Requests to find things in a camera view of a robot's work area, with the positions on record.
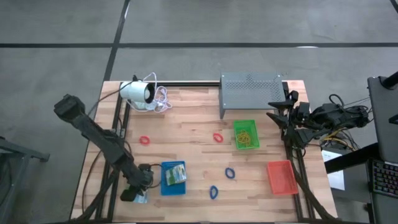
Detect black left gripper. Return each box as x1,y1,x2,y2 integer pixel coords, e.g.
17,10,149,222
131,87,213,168
119,164,155,202

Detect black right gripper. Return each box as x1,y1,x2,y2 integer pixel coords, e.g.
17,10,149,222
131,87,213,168
266,90,311,129

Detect green plastic basket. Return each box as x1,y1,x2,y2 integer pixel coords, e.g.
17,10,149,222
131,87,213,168
233,119,261,151

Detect grey desk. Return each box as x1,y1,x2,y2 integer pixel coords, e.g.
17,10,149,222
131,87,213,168
367,76,398,164

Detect blue plastic basket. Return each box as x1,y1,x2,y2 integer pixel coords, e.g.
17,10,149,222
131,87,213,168
159,160,188,197

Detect grey perforated metal shelf riser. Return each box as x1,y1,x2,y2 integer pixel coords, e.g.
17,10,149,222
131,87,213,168
218,72,287,120

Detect orange plastic basket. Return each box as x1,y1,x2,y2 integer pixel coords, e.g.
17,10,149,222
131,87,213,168
266,159,300,196

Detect white paper sheet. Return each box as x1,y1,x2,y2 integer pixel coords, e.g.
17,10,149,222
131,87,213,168
321,148,346,192

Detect black keyboard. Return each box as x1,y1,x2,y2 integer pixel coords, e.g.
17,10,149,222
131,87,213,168
371,159,398,199

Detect grey metal stand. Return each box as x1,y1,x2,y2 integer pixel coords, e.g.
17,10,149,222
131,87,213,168
0,136,51,224

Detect yellow cables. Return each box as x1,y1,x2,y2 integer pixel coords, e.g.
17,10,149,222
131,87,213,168
322,128,346,147

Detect white cable bundle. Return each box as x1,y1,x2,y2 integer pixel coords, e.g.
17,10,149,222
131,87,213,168
141,72,174,114

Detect white cylindrical camera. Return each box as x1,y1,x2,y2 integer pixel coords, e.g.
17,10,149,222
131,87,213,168
119,80,157,111

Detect black aluminium rig frame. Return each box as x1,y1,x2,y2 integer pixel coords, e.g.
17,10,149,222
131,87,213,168
70,80,338,224

